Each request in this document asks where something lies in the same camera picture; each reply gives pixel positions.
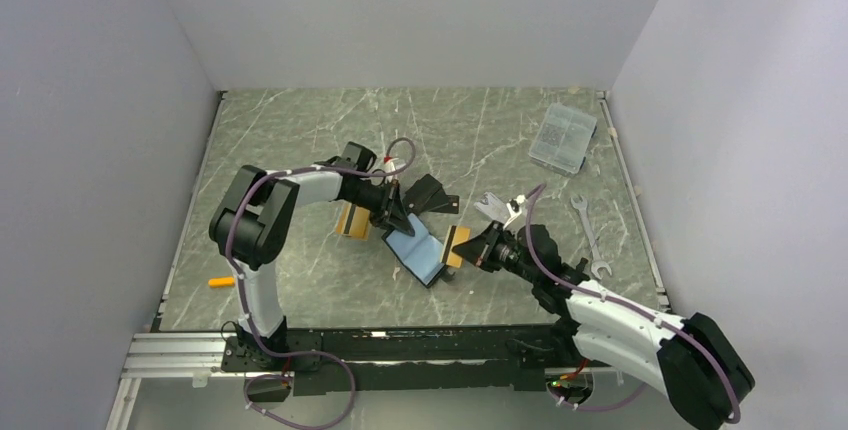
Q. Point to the black yellow screwdriver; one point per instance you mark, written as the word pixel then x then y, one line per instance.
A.
pixel 582 268

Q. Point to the clear plastic screw box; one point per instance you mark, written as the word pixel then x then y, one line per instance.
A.
pixel 563 139

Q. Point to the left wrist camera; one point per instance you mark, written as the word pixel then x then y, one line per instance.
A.
pixel 390 165

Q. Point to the gold card stack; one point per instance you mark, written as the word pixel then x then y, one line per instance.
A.
pixel 354 222

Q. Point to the aluminium frame rail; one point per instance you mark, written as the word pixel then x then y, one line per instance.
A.
pixel 218 354

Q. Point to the gold VIP card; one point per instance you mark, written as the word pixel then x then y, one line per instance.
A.
pixel 456 235

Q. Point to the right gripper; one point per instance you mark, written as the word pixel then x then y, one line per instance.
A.
pixel 477 249

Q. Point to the silver wrench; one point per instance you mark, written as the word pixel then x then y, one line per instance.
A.
pixel 598 266

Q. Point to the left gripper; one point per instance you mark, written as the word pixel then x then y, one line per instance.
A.
pixel 391 210

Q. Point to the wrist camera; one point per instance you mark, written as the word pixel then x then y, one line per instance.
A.
pixel 514 209
pixel 390 165

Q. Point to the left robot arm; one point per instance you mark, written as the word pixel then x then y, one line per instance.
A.
pixel 251 224

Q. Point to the black card stack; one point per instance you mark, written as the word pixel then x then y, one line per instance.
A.
pixel 427 194

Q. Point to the silver card stack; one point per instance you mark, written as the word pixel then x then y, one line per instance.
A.
pixel 494 208

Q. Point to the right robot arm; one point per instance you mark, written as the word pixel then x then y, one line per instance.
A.
pixel 687 359

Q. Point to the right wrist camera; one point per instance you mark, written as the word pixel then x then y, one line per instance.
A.
pixel 514 209

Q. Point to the black leather card holder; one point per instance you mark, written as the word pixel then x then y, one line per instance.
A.
pixel 420 254

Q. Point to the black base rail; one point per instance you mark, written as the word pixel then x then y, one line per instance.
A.
pixel 543 340

